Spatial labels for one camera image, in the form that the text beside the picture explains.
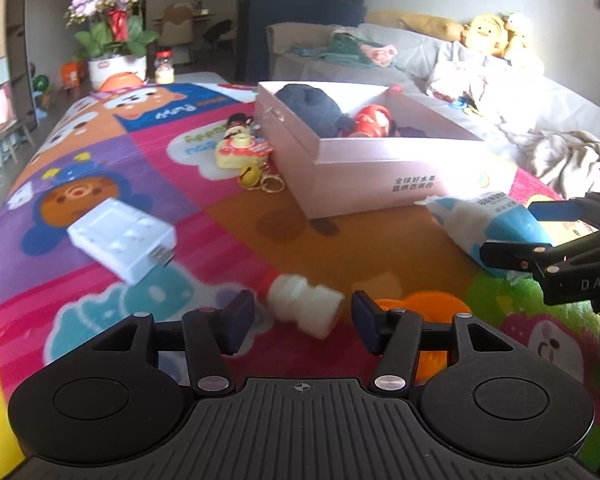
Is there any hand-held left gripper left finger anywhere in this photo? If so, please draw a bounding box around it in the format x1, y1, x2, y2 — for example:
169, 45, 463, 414
90, 290, 256, 396

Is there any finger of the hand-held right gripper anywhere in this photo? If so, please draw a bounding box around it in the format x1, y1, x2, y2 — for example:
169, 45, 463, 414
480, 227, 600, 273
527, 192, 600, 231

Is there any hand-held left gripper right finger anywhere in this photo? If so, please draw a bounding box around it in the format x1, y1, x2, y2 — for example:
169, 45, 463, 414
351, 290, 513, 396

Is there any blue white wet wipes pack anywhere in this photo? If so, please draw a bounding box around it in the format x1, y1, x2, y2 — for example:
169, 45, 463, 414
415, 191, 553, 278

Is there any small white plastic bottle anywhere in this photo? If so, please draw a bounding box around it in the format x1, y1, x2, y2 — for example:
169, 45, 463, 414
260, 270, 345, 338

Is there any orange plastic toy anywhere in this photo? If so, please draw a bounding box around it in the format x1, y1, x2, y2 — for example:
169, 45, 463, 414
372, 290, 473, 386

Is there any white plastic case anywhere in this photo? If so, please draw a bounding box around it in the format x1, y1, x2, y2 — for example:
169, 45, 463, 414
67, 197, 177, 285

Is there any pink cardboard box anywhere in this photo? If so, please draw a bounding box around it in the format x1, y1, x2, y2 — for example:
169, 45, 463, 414
255, 81, 486, 220

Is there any gold bell keychain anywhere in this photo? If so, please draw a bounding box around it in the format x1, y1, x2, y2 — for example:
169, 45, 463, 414
237, 162, 286, 193

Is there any yellow toy camera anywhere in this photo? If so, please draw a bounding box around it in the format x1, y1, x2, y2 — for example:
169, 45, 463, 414
215, 132, 272, 170

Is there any red toy figure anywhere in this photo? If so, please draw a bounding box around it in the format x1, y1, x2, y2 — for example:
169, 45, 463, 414
352, 104, 398, 138

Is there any small black-haired doll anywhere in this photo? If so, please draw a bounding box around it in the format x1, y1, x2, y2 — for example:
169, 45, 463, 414
225, 112, 255, 138

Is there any black plush toy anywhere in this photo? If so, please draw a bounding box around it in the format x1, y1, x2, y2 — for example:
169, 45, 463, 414
274, 83, 353, 138

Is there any beige blanket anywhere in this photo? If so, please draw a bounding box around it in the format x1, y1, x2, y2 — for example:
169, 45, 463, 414
500, 127, 600, 201

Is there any pink white patterned blanket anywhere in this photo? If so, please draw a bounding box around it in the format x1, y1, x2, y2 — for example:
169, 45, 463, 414
426, 55, 531, 126

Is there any pale yellow plush toy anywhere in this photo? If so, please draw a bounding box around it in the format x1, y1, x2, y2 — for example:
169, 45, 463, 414
502, 10, 543, 68

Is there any yellow duck plush toy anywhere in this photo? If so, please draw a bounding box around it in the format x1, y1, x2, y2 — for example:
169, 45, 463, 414
461, 14, 506, 58

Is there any colourful cartoon play mat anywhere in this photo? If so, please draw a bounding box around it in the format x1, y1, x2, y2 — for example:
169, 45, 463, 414
0, 80, 600, 480

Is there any yellow pillow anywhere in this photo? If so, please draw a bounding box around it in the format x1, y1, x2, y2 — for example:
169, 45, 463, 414
365, 10, 466, 43

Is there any pink clothing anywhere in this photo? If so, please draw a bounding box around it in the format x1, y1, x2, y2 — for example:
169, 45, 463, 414
360, 42, 398, 67

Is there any clear jar with red lid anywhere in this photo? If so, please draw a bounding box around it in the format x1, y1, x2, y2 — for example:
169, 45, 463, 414
154, 51, 176, 85

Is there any green clothing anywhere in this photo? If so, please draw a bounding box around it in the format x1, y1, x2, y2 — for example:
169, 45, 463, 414
320, 30, 381, 66

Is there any orange bowl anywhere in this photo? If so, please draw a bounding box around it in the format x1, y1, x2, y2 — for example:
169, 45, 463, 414
100, 72, 146, 92

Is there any dark dining chair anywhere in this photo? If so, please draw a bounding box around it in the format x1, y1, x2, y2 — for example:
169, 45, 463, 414
202, 19, 233, 56

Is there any dark blue cabinet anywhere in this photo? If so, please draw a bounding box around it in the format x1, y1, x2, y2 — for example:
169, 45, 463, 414
237, 0, 368, 86

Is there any wooden stool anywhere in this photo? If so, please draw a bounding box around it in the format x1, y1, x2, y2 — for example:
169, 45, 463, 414
0, 117, 36, 163

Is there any orange carton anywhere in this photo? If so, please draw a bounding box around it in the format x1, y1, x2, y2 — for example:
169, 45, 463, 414
60, 60, 88, 90

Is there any beige dining chair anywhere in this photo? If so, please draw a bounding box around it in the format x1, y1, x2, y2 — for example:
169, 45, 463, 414
159, 4, 196, 61

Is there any potted pink orchid plant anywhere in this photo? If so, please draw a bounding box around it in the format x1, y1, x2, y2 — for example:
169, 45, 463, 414
65, 0, 162, 90

